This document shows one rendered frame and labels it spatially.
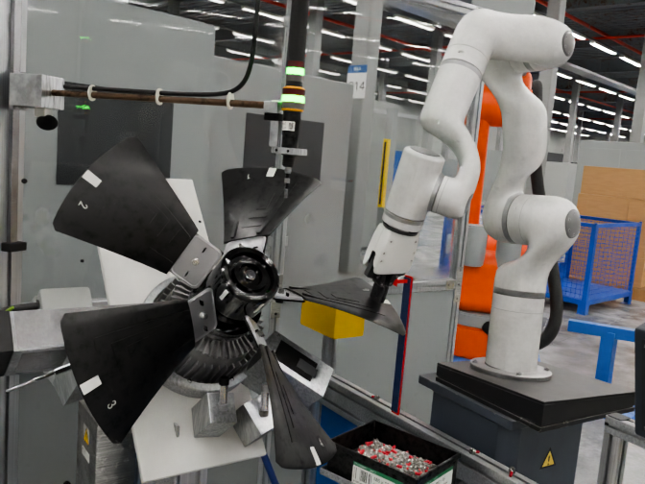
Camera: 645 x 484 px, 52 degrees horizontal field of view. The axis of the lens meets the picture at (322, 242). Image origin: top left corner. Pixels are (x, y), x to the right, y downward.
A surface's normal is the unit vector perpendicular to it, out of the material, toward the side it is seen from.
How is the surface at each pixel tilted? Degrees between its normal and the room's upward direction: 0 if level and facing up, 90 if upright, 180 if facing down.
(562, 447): 90
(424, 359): 90
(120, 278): 50
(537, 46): 93
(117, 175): 73
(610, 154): 90
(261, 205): 37
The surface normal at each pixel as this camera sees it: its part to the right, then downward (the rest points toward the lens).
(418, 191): -0.22, 0.29
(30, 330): 0.49, -0.51
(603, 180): -0.68, 0.04
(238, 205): -0.26, -0.66
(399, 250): 0.50, 0.45
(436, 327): 0.57, 0.15
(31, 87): -0.34, 0.10
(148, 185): 0.16, -0.13
